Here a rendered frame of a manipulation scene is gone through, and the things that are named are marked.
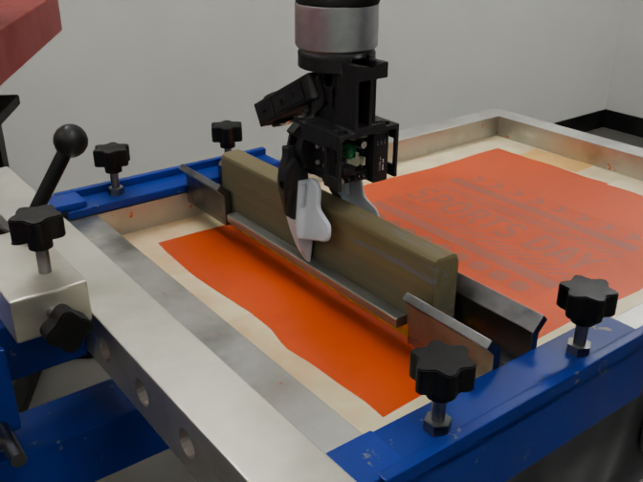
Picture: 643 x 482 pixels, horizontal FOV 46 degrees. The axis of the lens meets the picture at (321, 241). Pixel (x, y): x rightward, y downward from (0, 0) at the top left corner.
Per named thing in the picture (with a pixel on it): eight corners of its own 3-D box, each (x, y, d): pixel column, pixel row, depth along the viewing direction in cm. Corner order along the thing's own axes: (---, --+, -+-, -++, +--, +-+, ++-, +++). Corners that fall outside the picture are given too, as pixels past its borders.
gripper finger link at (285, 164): (281, 221, 73) (292, 132, 70) (272, 215, 74) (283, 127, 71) (320, 216, 76) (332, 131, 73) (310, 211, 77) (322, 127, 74)
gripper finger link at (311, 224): (312, 281, 72) (326, 190, 69) (277, 259, 76) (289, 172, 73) (338, 277, 74) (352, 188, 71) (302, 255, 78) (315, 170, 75)
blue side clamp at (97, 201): (263, 191, 110) (262, 145, 107) (283, 202, 106) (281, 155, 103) (60, 245, 93) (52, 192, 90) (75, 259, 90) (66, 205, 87)
